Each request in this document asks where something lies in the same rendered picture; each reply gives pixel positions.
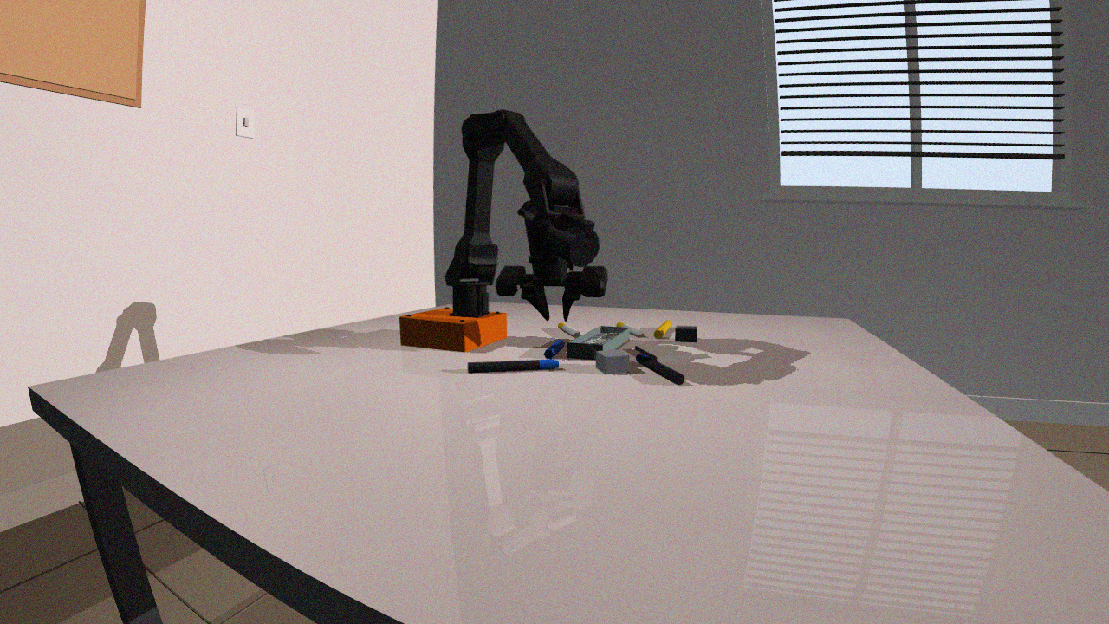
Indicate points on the black keyboard with white keys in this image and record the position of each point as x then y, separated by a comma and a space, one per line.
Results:
602, 338

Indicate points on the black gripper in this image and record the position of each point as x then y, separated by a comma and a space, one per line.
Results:
551, 270

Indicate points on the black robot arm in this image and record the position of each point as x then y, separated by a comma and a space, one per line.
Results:
559, 229

